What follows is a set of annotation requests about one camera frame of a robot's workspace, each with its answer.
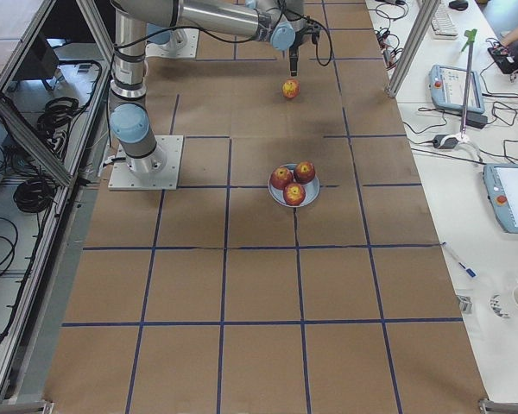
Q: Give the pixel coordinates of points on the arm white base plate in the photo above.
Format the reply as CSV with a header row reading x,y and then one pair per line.
x,y
187,52
158,171

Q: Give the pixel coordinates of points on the teach pendant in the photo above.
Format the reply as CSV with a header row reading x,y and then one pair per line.
x,y
501,182
447,86

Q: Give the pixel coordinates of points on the near teach pendant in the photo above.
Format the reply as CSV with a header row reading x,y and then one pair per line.
x,y
501,182

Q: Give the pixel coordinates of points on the white plate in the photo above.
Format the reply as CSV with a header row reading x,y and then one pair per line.
x,y
312,190

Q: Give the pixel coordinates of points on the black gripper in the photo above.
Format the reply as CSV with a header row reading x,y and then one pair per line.
x,y
295,46

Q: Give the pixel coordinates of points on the black computer mouse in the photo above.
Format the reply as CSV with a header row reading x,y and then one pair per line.
x,y
458,5

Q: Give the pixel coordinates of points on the patterned tape roll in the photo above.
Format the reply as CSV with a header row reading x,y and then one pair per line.
x,y
499,306

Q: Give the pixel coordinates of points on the red apple plate bottom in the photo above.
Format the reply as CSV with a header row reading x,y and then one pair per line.
x,y
294,194

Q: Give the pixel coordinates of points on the aluminium frame post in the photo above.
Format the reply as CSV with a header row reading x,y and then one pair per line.
x,y
418,31

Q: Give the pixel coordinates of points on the far teach pendant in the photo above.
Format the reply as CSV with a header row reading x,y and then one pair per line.
x,y
447,86

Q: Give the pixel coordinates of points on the red yellow apple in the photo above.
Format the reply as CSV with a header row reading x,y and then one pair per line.
x,y
290,88

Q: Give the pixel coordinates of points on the white blue pen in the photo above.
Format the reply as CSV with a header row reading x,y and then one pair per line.
x,y
467,269

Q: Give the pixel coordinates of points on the red apple plate right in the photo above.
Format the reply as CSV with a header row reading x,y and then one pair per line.
x,y
304,172

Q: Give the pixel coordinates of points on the red apple plate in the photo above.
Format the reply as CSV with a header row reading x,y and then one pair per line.
x,y
281,177
294,194
304,172

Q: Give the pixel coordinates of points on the white keyboard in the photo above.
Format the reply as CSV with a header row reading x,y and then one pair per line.
x,y
443,28

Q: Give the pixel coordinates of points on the green tipped grabber stick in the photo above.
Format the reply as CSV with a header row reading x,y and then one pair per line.
x,y
470,36

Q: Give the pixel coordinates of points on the red apple plate top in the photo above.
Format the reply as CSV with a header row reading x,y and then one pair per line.
x,y
281,177

